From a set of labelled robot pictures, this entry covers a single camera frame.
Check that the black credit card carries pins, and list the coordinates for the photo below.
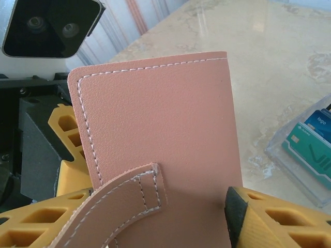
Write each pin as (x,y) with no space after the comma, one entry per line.
(328,108)

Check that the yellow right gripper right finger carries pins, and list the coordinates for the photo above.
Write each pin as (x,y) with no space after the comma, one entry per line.
(258,227)

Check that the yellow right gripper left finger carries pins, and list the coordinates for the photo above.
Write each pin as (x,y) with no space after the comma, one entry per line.
(46,204)

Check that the corrugated metal side panel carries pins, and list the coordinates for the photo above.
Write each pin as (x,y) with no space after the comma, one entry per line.
(116,25)

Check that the teal and black box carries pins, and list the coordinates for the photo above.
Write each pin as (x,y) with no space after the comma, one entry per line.
(284,165)

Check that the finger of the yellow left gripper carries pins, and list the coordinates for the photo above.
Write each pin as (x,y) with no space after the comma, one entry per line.
(72,175)

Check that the teal credit card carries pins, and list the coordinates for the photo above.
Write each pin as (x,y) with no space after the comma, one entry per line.
(302,149)

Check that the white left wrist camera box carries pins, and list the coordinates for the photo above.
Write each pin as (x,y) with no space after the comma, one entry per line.
(51,25)

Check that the blue credit card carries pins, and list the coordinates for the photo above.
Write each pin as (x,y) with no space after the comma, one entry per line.
(319,122)

